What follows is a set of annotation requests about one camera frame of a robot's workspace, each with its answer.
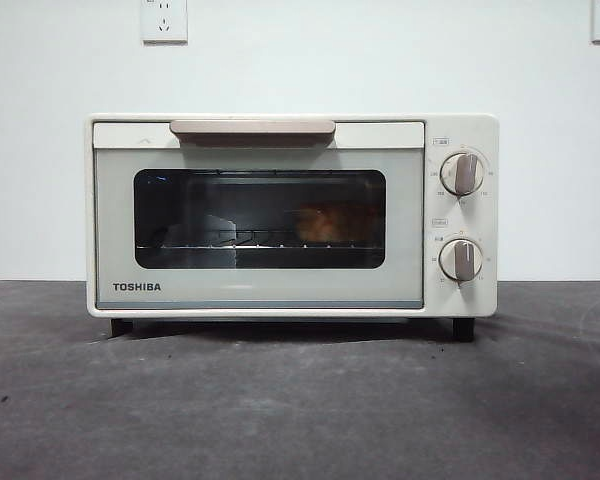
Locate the golden twisted bread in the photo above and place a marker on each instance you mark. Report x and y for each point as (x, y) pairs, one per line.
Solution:
(330, 225)

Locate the cream oven knob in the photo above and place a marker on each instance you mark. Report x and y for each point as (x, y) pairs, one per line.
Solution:
(460, 260)
(462, 174)

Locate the cream Toshiba toaster oven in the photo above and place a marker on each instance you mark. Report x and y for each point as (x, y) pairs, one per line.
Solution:
(461, 220)

